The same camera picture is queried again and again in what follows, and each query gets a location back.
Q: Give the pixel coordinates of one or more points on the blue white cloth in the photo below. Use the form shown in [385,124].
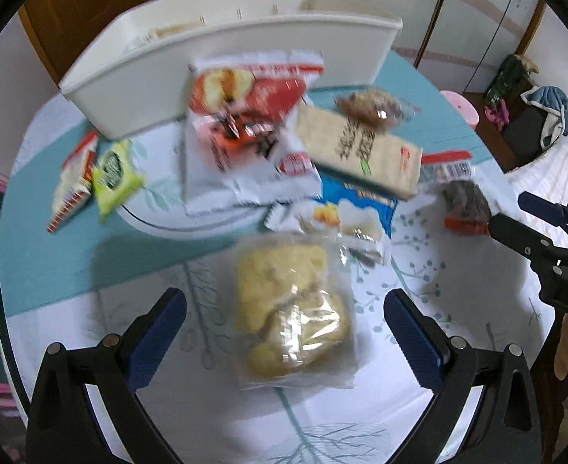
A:
[552,101]

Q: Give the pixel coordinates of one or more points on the floral sliding door wardrobe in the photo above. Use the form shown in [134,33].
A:
[458,9]

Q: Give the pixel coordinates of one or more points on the white red fruit chips bag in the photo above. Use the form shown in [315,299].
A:
[245,116]

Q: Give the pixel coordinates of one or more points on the dark bag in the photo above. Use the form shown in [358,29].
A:
[525,135]

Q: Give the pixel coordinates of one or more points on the white plastic storage bin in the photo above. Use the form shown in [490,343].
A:
[245,43]

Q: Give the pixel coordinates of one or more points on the plain yellow pastry bag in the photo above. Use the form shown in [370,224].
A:
[288,299]

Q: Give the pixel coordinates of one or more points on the blue snack packet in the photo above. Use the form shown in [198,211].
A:
[356,203]

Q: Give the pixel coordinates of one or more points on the clear mixed nut packet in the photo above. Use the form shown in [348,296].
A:
[368,106]

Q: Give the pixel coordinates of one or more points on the dark cake packet red edges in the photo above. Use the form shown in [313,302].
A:
[465,198]

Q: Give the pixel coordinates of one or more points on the beige cracker packet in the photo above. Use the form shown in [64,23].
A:
[356,147]

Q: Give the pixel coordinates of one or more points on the red white small packet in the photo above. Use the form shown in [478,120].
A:
[73,183]

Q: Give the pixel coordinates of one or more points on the green cardboard box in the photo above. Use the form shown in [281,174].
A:
[506,77]

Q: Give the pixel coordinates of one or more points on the checked bed blanket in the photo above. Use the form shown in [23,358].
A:
[559,169]

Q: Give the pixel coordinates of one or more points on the pink plastic stool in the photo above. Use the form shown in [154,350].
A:
[460,106]

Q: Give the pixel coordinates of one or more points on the pink plastic toy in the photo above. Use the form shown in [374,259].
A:
[496,115]

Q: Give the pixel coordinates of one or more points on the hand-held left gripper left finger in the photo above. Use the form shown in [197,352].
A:
[158,343]

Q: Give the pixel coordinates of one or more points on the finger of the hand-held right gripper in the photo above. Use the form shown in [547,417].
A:
[542,208]
[518,237]

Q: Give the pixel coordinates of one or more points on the green small packet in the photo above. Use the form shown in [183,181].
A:
[117,179]

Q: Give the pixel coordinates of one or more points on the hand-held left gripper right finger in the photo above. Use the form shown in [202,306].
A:
[414,343]

